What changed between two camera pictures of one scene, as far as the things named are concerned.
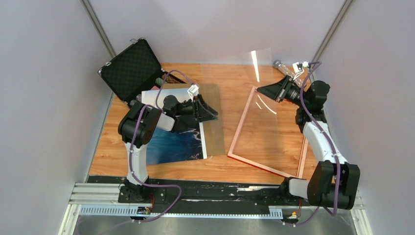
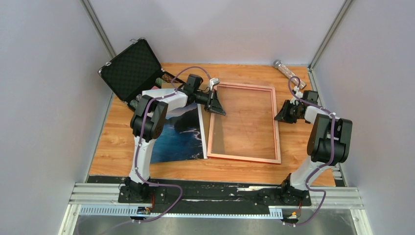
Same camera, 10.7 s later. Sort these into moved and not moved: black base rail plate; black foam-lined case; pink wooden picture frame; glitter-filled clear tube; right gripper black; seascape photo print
Moved: right gripper black; pink wooden picture frame
Not moved: black base rail plate; black foam-lined case; seascape photo print; glitter-filled clear tube
